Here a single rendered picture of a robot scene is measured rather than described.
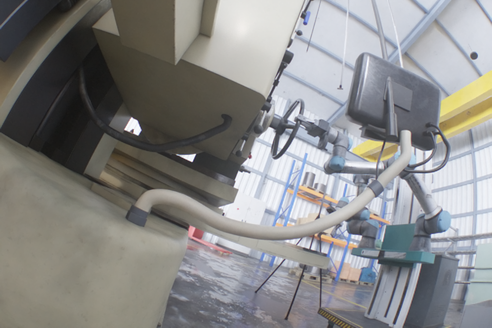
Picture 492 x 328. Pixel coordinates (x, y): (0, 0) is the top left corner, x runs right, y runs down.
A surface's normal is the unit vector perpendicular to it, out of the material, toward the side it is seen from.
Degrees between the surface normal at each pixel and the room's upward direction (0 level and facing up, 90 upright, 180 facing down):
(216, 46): 90
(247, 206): 90
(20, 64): 90
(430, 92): 109
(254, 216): 90
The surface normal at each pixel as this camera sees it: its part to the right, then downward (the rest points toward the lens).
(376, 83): -0.12, -0.10
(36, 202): 0.50, -0.34
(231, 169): 0.24, -0.31
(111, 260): 0.79, 0.04
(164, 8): -0.34, 0.86
